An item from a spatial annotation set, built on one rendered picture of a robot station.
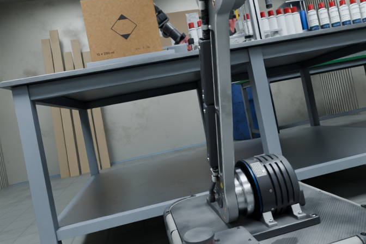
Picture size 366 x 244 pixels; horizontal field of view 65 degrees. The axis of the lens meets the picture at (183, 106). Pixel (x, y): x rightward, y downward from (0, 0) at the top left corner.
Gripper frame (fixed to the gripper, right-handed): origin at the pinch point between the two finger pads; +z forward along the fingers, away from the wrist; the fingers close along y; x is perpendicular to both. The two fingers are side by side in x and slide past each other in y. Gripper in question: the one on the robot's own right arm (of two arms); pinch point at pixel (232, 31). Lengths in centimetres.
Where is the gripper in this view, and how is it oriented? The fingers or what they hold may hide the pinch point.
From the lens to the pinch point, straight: 187.7
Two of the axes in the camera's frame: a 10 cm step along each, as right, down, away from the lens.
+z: 1.8, 9.8, -0.1
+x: 1.6, -0.4, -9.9
